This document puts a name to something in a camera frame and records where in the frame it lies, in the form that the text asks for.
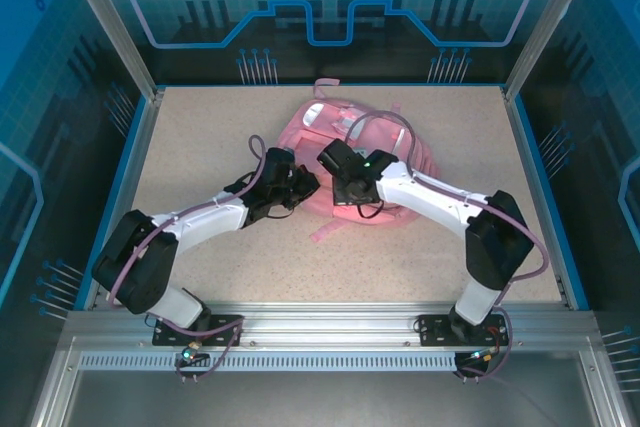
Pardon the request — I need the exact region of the pink student backpack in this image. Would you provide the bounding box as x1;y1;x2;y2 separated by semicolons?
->
286;77;442;245

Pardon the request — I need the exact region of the blue table edge trim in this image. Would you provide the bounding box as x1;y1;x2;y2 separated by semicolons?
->
499;85;592;311
82;88;166;311

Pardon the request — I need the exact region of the grey metal front shelf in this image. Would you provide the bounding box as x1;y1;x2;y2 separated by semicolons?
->
27;336;624;427

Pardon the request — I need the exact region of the aluminium mounting rail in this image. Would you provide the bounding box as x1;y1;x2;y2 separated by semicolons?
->
64;300;601;344

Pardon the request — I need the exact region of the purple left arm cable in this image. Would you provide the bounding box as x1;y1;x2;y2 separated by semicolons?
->
106;133;269;311

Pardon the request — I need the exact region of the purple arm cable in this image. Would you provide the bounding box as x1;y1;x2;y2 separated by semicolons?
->
106;133;269;311
347;108;552;309

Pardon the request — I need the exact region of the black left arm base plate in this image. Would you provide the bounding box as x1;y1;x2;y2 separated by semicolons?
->
150;313;246;348

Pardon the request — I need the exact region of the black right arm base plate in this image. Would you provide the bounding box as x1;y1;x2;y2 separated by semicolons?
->
415;313;511;348

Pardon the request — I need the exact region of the slotted grey cable duct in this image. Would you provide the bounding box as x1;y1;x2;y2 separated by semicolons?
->
78;352;460;372

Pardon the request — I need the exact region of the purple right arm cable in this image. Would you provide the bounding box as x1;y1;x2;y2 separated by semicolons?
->
347;108;552;309

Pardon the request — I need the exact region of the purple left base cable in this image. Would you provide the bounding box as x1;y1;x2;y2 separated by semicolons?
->
163;321;246;383

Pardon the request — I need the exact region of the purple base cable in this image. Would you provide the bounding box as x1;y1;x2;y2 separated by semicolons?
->
163;321;246;383
451;306;517;383

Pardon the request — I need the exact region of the aluminium frame post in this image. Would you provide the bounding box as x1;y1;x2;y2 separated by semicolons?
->
502;0;589;101
55;0;166;101

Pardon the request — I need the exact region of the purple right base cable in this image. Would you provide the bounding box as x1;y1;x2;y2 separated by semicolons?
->
451;306;517;383

